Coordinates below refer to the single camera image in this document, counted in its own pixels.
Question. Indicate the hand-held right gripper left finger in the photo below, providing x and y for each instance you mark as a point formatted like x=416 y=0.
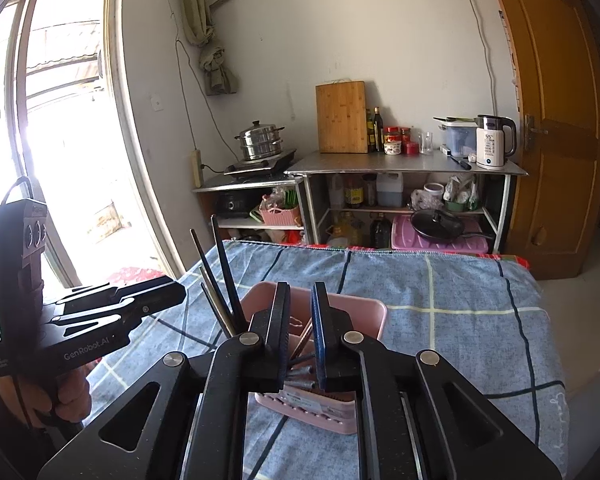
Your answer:
x=280 y=340

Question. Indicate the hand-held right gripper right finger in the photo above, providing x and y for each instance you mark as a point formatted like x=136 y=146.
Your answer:
x=321 y=345

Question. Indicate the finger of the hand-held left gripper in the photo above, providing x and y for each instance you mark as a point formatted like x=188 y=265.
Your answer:
x=105 y=321
x=145 y=292

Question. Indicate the pale chopstick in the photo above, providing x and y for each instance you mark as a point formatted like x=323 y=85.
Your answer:
x=302 y=337

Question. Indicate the dark chopstick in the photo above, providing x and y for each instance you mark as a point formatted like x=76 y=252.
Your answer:
x=302 y=358

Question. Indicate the pink plastic utensil holder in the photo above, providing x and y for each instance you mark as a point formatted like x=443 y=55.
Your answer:
x=360 y=320

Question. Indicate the person's left hand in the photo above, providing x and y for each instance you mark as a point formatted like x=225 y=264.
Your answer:
x=75 y=395

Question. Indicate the yellow cooking oil bottle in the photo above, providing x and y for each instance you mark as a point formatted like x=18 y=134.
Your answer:
x=342 y=230

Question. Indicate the pink woven plastic basket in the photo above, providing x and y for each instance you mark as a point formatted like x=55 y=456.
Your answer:
x=280 y=217

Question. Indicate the black kitchen appliance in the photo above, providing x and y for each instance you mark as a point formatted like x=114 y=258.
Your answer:
x=235 y=205

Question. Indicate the dark round bottle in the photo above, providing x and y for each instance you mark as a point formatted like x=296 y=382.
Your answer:
x=380 y=232

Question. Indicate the pink plastic tub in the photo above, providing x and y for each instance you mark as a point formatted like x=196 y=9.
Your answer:
x=405 y=240

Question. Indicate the beige power strip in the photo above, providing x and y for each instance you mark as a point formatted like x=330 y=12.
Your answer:
x=197 y=167

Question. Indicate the blue plaid blanket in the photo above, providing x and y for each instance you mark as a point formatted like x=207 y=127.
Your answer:
x=455 y=320

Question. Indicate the small metal shelf table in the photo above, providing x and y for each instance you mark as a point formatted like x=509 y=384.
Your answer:
x=240 y=185

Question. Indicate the sliding glass window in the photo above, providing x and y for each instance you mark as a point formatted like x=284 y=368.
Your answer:
x=70 y=135

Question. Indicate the white plastic jug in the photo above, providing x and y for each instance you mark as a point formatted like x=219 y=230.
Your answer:
x=336 y=192

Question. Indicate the soy sauce bottle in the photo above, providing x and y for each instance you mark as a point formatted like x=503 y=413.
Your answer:
x=354 y=194

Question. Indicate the black frying pan with lid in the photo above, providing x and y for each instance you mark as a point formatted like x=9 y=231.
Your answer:
x=437 y=225

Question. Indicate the plastic jug dark liquid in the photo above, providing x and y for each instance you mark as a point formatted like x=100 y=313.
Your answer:
x=390 y=191

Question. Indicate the black induction cooker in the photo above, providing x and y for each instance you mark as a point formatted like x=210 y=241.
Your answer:
x=262 y=165

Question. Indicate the white round jar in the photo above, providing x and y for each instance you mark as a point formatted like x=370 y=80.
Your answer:
x=433 y=193

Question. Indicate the stainless steel steamer pot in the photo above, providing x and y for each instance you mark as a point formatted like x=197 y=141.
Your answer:
x=259 y=140

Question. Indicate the large metal shelf table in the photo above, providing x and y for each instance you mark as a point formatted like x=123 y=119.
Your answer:
x=410 y=162

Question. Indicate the bundle of plastic bags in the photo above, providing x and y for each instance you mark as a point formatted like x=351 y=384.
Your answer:
x=460 y=192

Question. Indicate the red tin can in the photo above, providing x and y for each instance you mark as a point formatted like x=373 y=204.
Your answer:
x=412 y=148

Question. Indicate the green sauce bottle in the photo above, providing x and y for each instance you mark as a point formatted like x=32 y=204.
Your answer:
x=369 y=132

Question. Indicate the dark glass oil bottle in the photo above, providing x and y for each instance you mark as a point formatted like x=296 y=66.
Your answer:
x=378 y=132

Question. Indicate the glass jar red lid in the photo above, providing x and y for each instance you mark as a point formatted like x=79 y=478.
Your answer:
x=405 y=135

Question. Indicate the clear drinking glass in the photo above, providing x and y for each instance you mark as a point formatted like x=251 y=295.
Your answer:
x=426 y=144

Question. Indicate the bamboo cutting board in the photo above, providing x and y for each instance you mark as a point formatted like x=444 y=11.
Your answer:
x=341 y=117

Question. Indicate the clear plastic storage container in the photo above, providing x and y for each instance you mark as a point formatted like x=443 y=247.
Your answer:
x=460 y=140

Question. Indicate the white electric kettle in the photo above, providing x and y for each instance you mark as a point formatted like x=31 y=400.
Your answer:
x=491 y=142

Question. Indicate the beige tied curtain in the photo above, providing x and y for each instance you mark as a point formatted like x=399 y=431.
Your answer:
x=200 y=10

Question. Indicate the wooden door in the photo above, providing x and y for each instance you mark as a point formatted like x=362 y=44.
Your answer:
x=555 y=85

